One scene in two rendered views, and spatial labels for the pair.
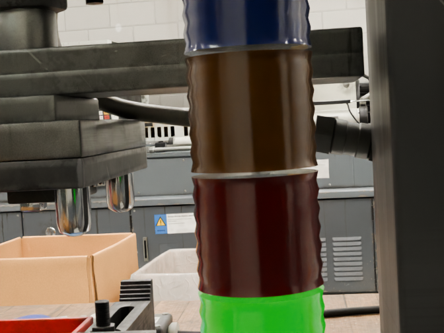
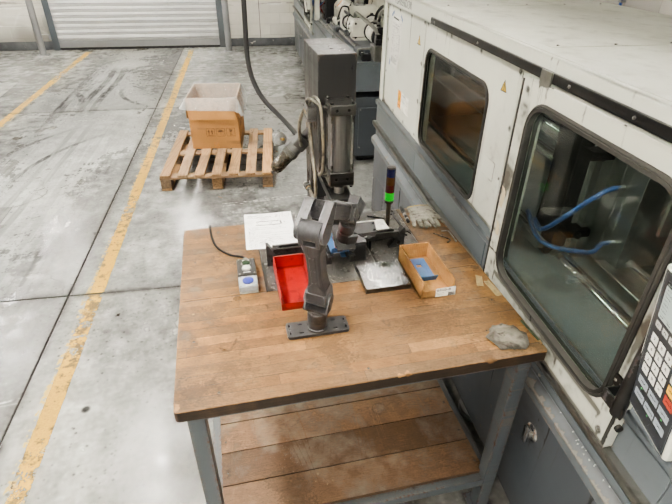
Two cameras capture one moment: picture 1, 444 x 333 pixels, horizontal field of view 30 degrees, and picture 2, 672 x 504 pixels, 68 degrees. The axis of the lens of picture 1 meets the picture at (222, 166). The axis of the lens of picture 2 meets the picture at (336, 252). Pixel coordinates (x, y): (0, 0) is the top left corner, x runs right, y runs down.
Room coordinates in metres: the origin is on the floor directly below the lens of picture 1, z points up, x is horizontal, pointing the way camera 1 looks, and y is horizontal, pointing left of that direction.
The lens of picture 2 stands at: (1.05, 1.66, 1.98)
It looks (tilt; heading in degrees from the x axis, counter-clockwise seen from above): 33 degrees down; 251
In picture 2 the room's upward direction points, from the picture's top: 1 degrees clockwise
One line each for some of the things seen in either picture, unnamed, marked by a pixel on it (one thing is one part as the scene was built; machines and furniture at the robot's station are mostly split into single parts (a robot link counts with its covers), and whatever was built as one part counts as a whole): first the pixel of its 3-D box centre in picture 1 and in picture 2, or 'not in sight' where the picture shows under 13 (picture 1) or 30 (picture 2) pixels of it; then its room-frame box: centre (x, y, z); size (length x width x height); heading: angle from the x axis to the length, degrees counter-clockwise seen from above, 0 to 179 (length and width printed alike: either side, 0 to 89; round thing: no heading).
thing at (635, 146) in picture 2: not in sight; (559, 251); (0.05, 0.73, 1.21); 0.86 x 0.10 x 0.79; 81
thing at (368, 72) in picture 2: not in sight; (345, 54); (-1.45, -5.37, 0.49); 5.51 x 1.02 x 0.97; 81
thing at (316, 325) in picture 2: not in sight; (317, 319); (0.71, 0.50, 0.94); 0.20 x 0.07 x 0.08; 174
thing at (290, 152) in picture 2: not in sight; (292, 149); (0.61, -0.18, 1.25); 0.19 x 0.07 x 0.19; 174
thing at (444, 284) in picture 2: not in sight; (426, 269); (0.24, 0.34, 0.93); 0.25 x 0.13 x 0.08; 84
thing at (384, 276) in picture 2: not in sight; (382, 276); (0.40, 0.31, 0.91); 0.17 x 0.16 x 0.02; 174
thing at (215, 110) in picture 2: not in sight; (217, 114); (0.60, -3.43, 0.40); 0.67 x 0.60 x 0.50; 76
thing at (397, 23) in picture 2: not in sight; (395, 41); (-0.34, -1.34, 1.41); 0.25 x 0.01 x 0.33; 81
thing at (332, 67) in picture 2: not in sight; (331, 110); (0.50, -0.01, 1.44); 0.17 x 0.13 x 0.42; 84
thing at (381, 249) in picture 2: not in sight; (339, 247); (0.48, 0.04, 0.88); 0.65 x 0.50 x 0.03; 174
